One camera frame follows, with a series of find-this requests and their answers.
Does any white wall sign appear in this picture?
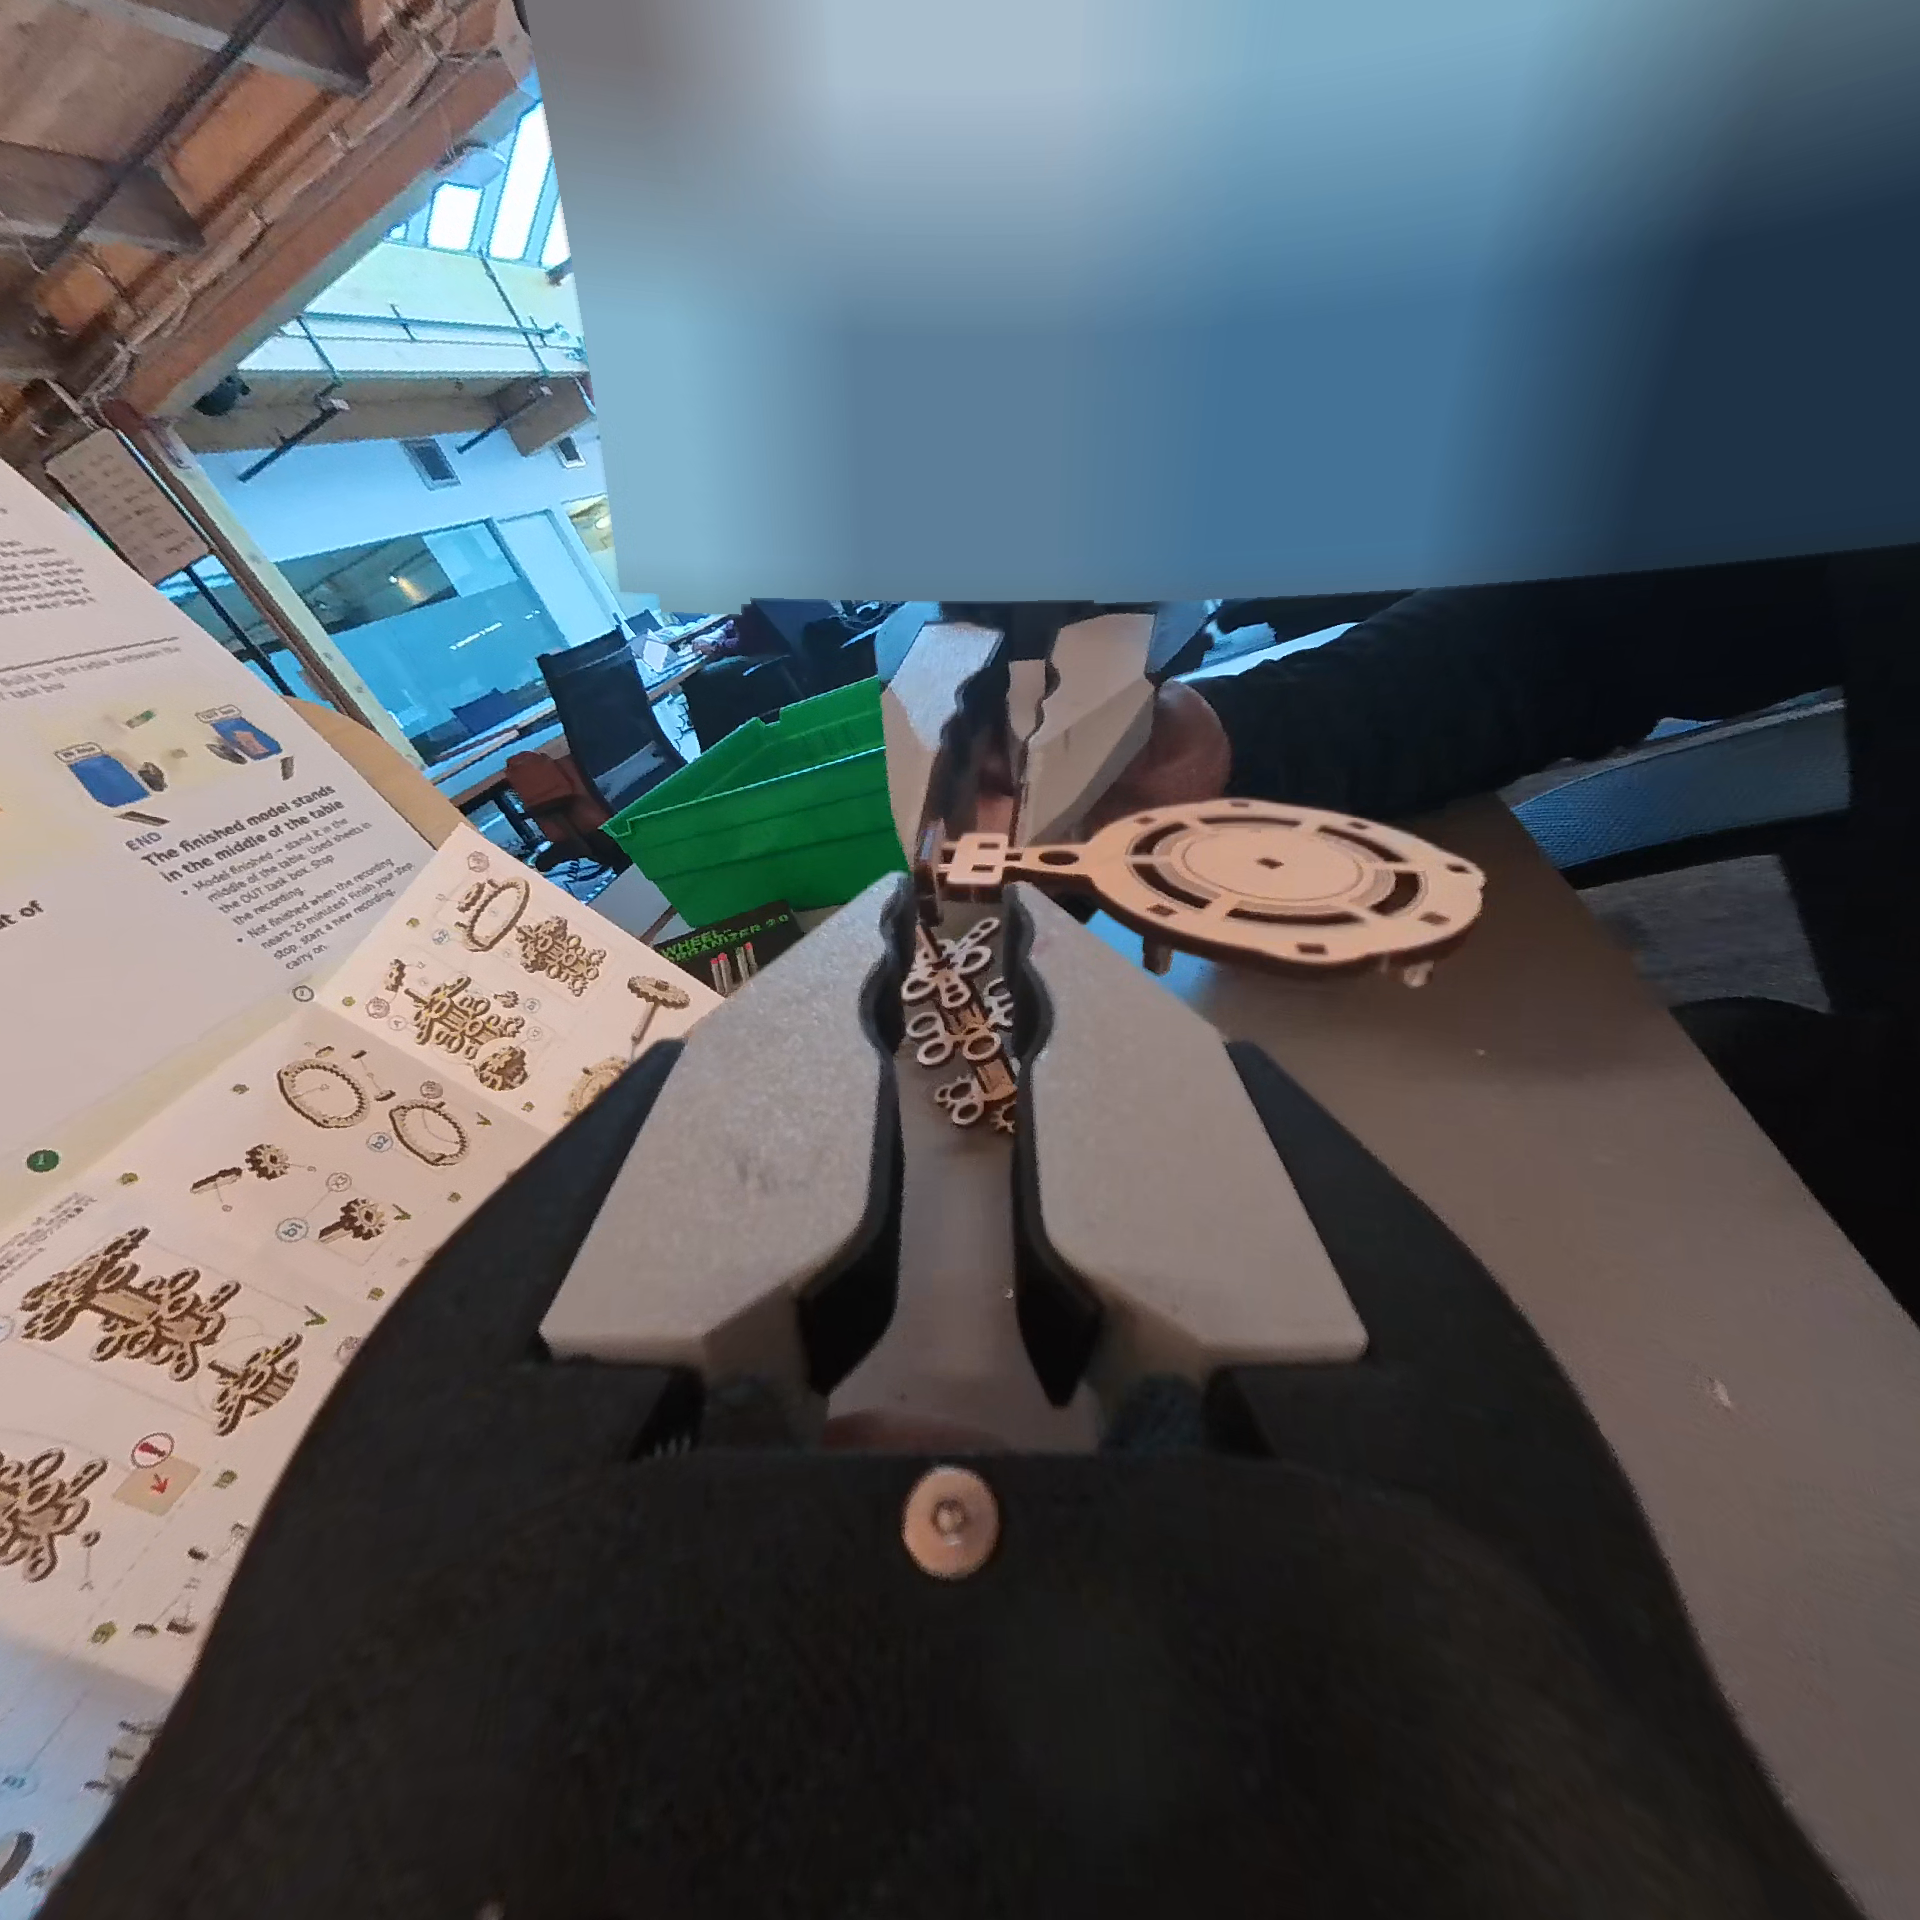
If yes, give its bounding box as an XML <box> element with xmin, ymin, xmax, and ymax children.
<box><xmin>47</xmin><ymin>424</ymin><xmax>201</xmax><ymax>582</ymax></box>

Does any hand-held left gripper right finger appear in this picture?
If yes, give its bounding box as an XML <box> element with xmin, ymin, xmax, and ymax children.
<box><xmin>1001</xmin><ymin>882</ymin><xmax>1372</xmax><ymax>1404</ymax></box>

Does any white instruction board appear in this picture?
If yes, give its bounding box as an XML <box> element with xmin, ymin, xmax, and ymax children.
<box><xmin>0</xmin><ymin>459</ymin><xmax>439</xmax><ymax>1202</ymax></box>

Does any green plastic bin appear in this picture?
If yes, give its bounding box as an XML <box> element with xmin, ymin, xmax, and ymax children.
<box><xmin>613</xmin><ymin>675</ymin><xmax>886</xmax><ymax>819</ymax></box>
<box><xmin>603</xmin><ymin>750</ymin><xmax>886</xmax><ymax>919</ymax></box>

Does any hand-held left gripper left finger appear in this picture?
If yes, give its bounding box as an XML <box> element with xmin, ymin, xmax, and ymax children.
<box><xmin>542</xmin><ymin>875</ymin><xmax>920</xmax><ymax>1404</ymax></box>

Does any black model kit box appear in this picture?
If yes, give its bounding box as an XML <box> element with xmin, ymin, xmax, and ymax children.
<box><xmin>656</xmin><ymin>907</ymin><xmax>801</xmax><ymax>1003</ymax></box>

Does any tan rounded wooden panel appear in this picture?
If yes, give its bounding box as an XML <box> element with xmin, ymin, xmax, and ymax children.
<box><xmin>283</xmin><ymin>692</ymin><xmax>469</xmax><ymax>847</ymax></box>

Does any folded assembly instruction sheet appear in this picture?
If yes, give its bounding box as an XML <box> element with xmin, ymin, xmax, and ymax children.
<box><xmin>0</xmin><ymin>819</ymin><xmax>725</xmax><ymax>1908</ymax></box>

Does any round wooden frame part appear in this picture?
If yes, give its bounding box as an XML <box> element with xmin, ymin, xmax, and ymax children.
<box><xmin>910</xmin><ymin>798</ymin><xmax>1490</xmax><ymax>985</ymax></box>

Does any person's right hand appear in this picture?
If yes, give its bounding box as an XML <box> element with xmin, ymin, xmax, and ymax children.
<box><xmin>1118</xmin><ymin>683</ymin><xmax>1233</xmax><ymax>845</ymax></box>

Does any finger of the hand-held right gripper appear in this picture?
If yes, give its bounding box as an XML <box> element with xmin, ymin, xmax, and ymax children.
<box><xmin>1008</xmin><ymin>614</ymin><xmax>1161</xmax><ymax>840</ymax></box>
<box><xmin>876</xmin><ymin>617</ymin><xmax>1008</xmax><ymax>888</ymax></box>

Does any wooden flower-disc rod assembly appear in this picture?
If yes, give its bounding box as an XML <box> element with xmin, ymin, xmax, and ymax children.
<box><xmin>897</xmin><ymin>915</ymin><xmax>1039</xmax><ymax>1138</ymax></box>

